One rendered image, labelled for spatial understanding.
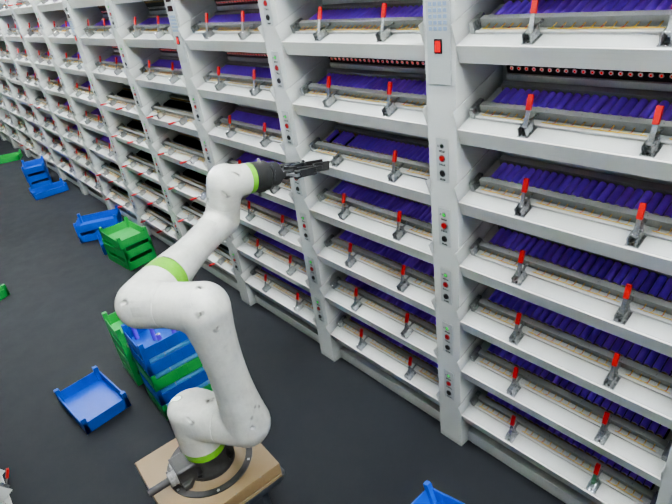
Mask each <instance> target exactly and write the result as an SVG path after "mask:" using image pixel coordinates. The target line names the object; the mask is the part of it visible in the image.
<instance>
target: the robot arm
mask: <svg viewBox="0 0 672 504"><path fill-rule="evenodd" d="M326 170H329V161H323V159H317V160H312V161H306V162H305V160H302V162H299V161H297V162H290V163H283V164H278V163H277V162H275V161H272V162H266V161H264V160H261V161H260V158H258V159H257V161H255V162H249V163H243V164H226V163H223V164H218V165H216V166H214V167H213V168H212V169H211V170H210V171H209V173H208V175H207V178H206V208H205V213H204V214H203V215H202V217H201V218H200V219H199V221H198V222H197V223H196V224H195V225H194V226H193V227H192V228H191V229H190V230H189V231H188V232H187V233H186V234H185V235H184V236H183V237H182V238H181V239H180V240H179V241H177V242H176V243H175V244H174V245H172V246H171V247H170V248H168V249H167V250H166V251H164V252H163V253H161V254H160V255H159V256H157V257H156V258H155V259H153V260H152V261H151V262H150V263H148V264H147V265H146V266H145V267H143V268H142V269H141V270H140V271H139V272H137V273H136V274H135V275H134V276H133V277H132V278H131V279H129V280H128V281H127V282H126V283H125V284H124V285H123V286H122V287H121V288H120V289H119V291H118V293H117V295H116V297H115V303H114V306H115V311H116V314H117V316H118V318H119V319H120V320H121V321H122V322H123V323H124V324H125V325H127V326H129V327H131V328H134V329H162V328H164V329H172V330H178V331H181V332H183V333H185V334H186V335H187V337H188V338H189V340H190V342H191V344H192V345H193V347H194V349H195V351H196V353H197V355H198V357H199V359H200V361H201V363H202V365H203V367H204V369H205V372H206V374H207V376H208V379H209V381H210V384H211V387H212V389H213V391H210V390H207V389H203V388H189V389H186V390H184V391H182V392H180V393H178V394H177V395H176V396H175V397H174V398H173V399H172V400H171V401H170V403H169V405H168V408H167V416H168V419H169V422H170V424H171V427H172V430H173V432H174V435H175V437H176V440H177V442H178V444H179V447H180V449H181V452H180V453H178V454H176V455H175V456H173V457H172V458H170V459H168V462H169V467H170V469H169V471H167V472H166V476H167V478H166V479H164V480H163V481H161V482H159V483H158V484H156V485H155V486H153V487H151V488H150V489H148V490H147V493H148V494H149V496H150V498H151V497H152V496H154V495H155V494H157V493H159V492H160V491H162V490H163V489H165V488H166V487H168V486H170V485H171V486H172V487H174V486H176V485H177V484H180V485H181V487H182V488H184V489H185V490H186V491H188V490H190V489H191V488H193V486H194V483H195V481H201V482H204V481H210V480H213V479H216V478H218V477H219V476H221V475H223V474H224V473H225V472H226V471H227V470H228V469H229V468H230V466H231V465H232V463H233V461H234V457H235V451H234V447H241V448H250V447H254V446H256V445H258V444H260V443H261V442H262V441H263V440H264V439H265V438H266V436H267V435H268V433H269V430H270V427H271V416H270V413H269V411H268V409H267V407H266V405H265V404H264V402H263V400H262V399H261V397H260V395H259V393H258V391H257V389H256V387H255V385H254V383H253V381H252V378H251V376H250V374H249V371H248V369H247V366H246V363H245V360H244V358H243V355H242V351H241V348H240V345H239V341H238V337H237V333H236V329H235V325H234V319H233V313H232V307H231V302H230V298H229V296H228V294H227V293H226V291H225V290H224V289H223V288H222V287H220V286H219V285H218V284H216V283H213V282H209V281H194V282H191V281H192V279H193V278H194V276H195V275H196V273H197V272H198V270H199V269H200V267H201V266H202V265H203V263H204V262H205V261H206V259H207V258H208V257H209V256H210V255H211V253H212V252H213V251H214V250H215V249H216V248H217V247H218V246H219V245H220V244H221V243H222V242H223V241H224V240H226V239H227V238H228V237H229V236H231V235H232V234H233V233H234V232H235V231H236V230H237V228H238V226H239V223H240V205H241V199H242V196H244V195H247V194H251V193H256V192H258V193H259V196H260V197H261V196H262V192H266V190H269V189H271V187H272V186H277V185H280V184H281V182H282V180H283V179H289V178H293V177H295V179H296V180H297V179H299V178H302V177H307V176H311V175H316V174H317V172H321V171H326ZM233 446H234V447H233Z"/></svg>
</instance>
